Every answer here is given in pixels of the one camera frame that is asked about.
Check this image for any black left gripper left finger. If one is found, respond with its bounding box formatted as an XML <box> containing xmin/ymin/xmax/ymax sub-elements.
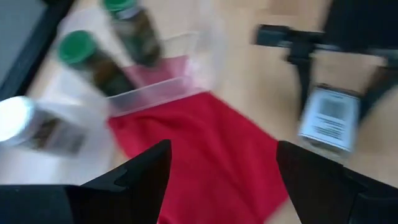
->
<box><xmin>0</xmin><ymin>139</ymin><xmax>173</xmax><ymax>224</ymax></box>

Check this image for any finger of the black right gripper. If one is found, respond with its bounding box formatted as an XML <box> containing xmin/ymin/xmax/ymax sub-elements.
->
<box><xmin>285</xmin><ymin>43</ymin><xmax>313</xmax><ymax>114</ymax></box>
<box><xmin>359</xmin><ymin>58</ymin><xmax>398</xmax><ymax>121</ymax></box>

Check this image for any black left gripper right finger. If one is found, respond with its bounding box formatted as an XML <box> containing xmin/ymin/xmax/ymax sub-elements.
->
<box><xmin>275</xmin><ymin>140</ymin><xmax>398</xmax><ymax>224</ymax></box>

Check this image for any white-capped spice bottle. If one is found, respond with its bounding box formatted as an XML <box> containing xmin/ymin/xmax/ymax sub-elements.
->
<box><xmin>297</xmin><ymin>84</ymin><xmax>363</xmax><ymax>156</ymax></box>
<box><xmin>0</xmin><ymin>95</ymin><xmax>89</xmax><ymax>157</ymax></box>

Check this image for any green-capped spice jar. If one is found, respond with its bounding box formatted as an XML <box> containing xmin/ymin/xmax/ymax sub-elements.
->
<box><xmin>102</xmin><ymin>0</ymin><xmax>163</xmax><ymax>67</ymax></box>
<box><xmin>58</xmin><ymin>30</ymin><xmax>135</xmax><ymax>98</ymax></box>

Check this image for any red cloth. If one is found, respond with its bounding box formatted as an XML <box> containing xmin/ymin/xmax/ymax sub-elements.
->
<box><xmin>107</xmin><ymin>55</ymin><xmax>290</xmax><ymax>224</ymax></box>

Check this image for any black table edge frame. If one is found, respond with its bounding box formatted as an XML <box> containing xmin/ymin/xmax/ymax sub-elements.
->
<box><xmin>0</xmin><ymin>0</ymin><xmax>76</xmax><ymax>101</ymax></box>

